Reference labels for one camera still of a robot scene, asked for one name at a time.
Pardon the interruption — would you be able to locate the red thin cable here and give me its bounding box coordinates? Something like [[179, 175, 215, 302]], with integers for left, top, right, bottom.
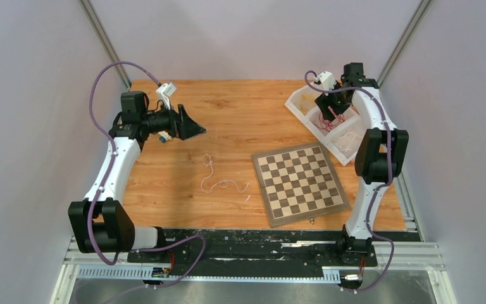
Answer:
[[313, 113, 347, 134]]

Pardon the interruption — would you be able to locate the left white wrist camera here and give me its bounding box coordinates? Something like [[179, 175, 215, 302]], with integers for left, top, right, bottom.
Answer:
[[156, 82, 177, 110]]

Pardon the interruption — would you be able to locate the wooden chessboard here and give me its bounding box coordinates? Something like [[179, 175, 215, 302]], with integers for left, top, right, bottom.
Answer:
[[252, 142, 350, 227]]

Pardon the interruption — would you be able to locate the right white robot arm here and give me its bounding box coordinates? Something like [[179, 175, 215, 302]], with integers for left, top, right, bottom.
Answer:
[[307, 63, 409, 265]]

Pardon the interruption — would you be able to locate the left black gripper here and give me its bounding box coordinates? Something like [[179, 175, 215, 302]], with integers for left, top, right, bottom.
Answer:
[[141, 101, 206, 141]]

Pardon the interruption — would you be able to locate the white three-compartment tray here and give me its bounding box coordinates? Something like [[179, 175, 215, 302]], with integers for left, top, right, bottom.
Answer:
[[285, 87, 365, 166]]

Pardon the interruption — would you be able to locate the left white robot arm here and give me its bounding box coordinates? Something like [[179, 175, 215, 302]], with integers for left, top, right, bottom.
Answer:
[[68, 91, 206, 262]]

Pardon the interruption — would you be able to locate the slotted cable duct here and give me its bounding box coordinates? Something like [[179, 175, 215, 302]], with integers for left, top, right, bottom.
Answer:
[[76, 265, 340, 284]]

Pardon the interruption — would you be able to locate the white blue toy car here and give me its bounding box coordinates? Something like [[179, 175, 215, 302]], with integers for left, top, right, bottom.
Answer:
[[158, 131, 173, 143]]

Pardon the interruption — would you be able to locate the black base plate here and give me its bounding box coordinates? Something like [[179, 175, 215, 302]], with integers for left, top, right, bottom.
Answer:
[[127, 229, 361, 277]]

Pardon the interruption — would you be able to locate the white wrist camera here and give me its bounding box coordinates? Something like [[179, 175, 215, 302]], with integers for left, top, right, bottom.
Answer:
[[156, 82, 177, 110], [313, 71, 338, 94]]

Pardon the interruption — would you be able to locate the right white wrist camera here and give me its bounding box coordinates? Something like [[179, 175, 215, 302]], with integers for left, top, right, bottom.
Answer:
[[313, 71, 338, 94]]

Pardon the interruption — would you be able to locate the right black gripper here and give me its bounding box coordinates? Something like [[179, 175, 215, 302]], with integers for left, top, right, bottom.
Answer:
[[316, 82, 351, 122]]

